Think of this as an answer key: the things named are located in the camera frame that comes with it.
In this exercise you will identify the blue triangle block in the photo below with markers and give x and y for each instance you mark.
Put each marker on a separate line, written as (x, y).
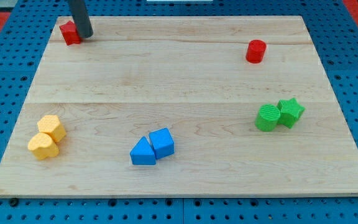
(142, 153)

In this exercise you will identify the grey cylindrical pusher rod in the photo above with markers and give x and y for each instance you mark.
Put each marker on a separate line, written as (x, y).
(81, 18)

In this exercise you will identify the green star block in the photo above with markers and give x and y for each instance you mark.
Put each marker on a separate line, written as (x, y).
(290, 112)

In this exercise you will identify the red cylinder block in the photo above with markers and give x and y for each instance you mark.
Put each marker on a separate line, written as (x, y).
(256, 51)

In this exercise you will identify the light wooden board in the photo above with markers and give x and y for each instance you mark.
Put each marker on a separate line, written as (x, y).
(137, 75)

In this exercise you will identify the yellow hexagon block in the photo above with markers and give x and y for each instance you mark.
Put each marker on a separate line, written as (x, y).
(51, 125)

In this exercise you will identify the blue cube block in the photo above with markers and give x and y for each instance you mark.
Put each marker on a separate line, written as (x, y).
(162, 143)

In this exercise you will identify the yellow heart block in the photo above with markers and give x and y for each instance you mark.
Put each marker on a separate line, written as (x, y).
(43, 146)

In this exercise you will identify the red star block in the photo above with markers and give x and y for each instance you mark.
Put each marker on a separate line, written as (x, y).
(69, 33)

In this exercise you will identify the green cylinder block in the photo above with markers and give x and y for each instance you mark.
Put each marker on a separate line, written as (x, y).
(267, 117)

